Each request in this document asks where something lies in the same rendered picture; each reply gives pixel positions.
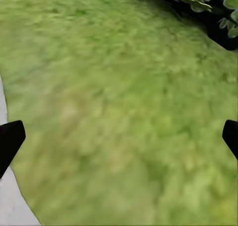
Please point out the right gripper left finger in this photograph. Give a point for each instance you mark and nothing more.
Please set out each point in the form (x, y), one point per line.
(12, 135)

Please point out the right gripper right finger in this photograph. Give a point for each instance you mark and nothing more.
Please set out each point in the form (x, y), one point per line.
(230, 135)

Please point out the bush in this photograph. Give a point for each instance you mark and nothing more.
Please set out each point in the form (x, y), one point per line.
(221, 17)

